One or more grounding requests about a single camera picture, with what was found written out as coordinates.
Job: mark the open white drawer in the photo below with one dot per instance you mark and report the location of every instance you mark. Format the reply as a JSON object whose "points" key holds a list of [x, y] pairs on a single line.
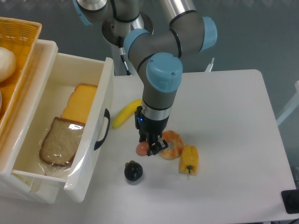
{"points": [[67, 73]]}

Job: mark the orange toy shrimp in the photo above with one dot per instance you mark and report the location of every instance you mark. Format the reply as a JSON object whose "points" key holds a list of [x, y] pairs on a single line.
{"points": [[176, 145]]}

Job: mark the white bun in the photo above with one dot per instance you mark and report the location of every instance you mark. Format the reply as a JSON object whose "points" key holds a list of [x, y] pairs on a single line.
{"points": [[7, 63]]}

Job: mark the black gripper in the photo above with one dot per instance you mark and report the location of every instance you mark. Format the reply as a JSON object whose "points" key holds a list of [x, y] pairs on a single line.
{"points": [[151, 131]]}

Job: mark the brown toy bread slice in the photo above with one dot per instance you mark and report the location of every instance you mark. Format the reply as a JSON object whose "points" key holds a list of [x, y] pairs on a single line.
{"points": [[60, 145]]}

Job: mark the white frame at right edge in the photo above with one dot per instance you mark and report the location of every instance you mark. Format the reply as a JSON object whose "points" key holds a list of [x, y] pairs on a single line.
{"points": [[289, 107]]}

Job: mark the yellow toy bell pepper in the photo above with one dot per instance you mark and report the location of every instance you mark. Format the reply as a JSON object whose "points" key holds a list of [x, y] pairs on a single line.
{"points": [[189, 160]]}

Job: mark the yellow wicker basket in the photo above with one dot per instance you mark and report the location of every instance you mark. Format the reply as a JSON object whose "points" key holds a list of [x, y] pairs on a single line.
{"points": [[20, 37]]}

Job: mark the white drawer cabinet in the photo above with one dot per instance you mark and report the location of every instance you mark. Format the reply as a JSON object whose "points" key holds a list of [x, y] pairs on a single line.
{"points": [[12, 185]]}

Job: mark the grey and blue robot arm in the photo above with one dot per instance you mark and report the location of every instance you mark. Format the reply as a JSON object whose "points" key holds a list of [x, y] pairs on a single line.
{"points": [[156, 59]]}

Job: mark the dark purple toy mangosteen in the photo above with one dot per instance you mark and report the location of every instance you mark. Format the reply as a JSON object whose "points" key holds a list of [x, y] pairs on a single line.
{"points": [[133, 171]]}

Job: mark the orange toy cheese slice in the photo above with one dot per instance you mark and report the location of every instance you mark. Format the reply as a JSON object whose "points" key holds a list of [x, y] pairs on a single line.
{"points": [[80, 103]]}

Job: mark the yellow toy banana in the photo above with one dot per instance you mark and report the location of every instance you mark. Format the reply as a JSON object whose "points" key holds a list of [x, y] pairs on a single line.
{"points": [[126, 112]]}

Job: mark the black device at table corner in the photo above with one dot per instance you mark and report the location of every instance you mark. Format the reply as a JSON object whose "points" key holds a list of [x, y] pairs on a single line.
{"points": [[291, 200]]}

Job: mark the black drawer handle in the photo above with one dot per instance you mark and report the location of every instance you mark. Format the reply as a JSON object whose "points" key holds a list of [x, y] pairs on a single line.
{"points": [[104, 130]]}

